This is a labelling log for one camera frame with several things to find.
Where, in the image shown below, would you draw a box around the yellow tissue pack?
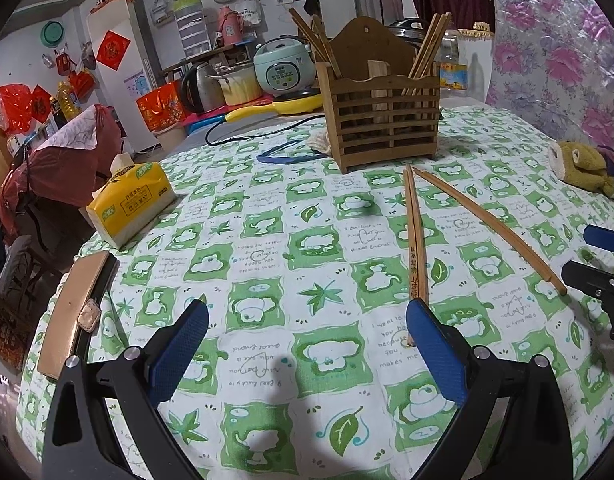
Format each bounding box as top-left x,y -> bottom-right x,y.
85,153 -> 178,250

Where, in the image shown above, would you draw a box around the red paper decorations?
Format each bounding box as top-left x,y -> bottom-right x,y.
0,82 -> 53,134

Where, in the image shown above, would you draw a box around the light blue rice cooker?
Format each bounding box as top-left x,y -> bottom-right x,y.
253,37 -> 318,99

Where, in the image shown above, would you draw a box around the yellow fringed cloth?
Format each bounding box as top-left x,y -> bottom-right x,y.
459,20 -> 496,41

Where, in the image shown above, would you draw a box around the red diamond paper on fridge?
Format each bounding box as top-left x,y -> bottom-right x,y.
96,29 -> 132,72

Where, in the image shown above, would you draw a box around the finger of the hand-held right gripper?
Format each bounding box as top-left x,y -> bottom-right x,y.
583,224 -> 614,256
561,260 -> 614,344

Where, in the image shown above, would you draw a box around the plastic drawer tower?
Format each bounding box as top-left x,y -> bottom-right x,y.
172,0 -> 211,59

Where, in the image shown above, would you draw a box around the yellow plush toy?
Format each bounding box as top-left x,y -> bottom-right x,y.
549,139 -> 614,196

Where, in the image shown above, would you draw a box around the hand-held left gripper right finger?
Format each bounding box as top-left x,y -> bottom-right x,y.
406,297 -> 574,480

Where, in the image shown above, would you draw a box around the small white crumpled item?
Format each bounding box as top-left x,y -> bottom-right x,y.
309,129 -> 333,154

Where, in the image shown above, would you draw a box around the furniture under red cloth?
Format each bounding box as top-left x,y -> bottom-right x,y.
1,103 -> 129,212

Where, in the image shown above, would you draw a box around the black power cable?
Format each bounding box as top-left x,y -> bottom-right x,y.
205,113 -> 328,147

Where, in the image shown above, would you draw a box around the green white checked tablecloth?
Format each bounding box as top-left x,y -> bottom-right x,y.
17,105 -> 614,480

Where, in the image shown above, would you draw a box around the clear plastic oil bottle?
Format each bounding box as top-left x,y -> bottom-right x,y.
439,27 -> 476,92

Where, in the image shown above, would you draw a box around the slatted wooden chopstick holder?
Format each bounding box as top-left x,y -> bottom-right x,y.
315,16 -> 443,175

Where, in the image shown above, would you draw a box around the steel kettle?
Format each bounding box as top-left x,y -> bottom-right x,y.
179,61 -> 226,115

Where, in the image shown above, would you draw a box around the yellow cooking oil jug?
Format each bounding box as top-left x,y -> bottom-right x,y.
56,81 -> 81,121

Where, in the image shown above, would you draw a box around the white fridge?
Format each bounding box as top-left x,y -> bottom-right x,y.
85,0 -> 164,157

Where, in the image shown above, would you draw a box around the phone in gold wallet case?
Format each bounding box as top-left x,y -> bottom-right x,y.
36,249 -> 121,381

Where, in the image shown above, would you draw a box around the black silver pressure cooker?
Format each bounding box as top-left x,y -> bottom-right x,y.
389,17 -> 431,42

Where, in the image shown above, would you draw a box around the white bucket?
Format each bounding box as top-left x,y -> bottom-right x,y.
154,122 -> 188,150

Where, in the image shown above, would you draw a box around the red gift bag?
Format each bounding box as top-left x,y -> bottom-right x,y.
136,81 -> 187,134

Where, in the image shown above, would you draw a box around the blue strap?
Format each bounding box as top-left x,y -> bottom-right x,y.
256,137 -> 328,164

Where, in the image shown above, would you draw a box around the teal basin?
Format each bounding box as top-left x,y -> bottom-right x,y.
40,19 -> 67,47

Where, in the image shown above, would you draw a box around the yellow electric pan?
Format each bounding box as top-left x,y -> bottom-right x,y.
224,92 -> 324,124

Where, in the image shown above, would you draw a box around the white box appliance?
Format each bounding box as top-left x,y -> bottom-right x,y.
456,35 -> 496,104

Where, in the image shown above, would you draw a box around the wicker chair with dark clothes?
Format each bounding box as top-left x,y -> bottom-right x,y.
0,215 -> 49,322

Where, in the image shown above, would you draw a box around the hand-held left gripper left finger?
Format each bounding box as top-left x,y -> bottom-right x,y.
42,300 -> 210,480

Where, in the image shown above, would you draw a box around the cream cooking pot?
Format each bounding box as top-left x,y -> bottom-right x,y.
205,64 -> 263,107

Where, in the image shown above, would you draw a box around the red printed floor box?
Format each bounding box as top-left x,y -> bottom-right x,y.
0,309 -> 36,372

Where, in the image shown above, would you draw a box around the pink thermos jug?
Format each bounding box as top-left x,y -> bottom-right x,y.
216,4 -> 246,47

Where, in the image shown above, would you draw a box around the floral plastic sheet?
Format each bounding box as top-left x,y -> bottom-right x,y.
486,0 -> 614,162

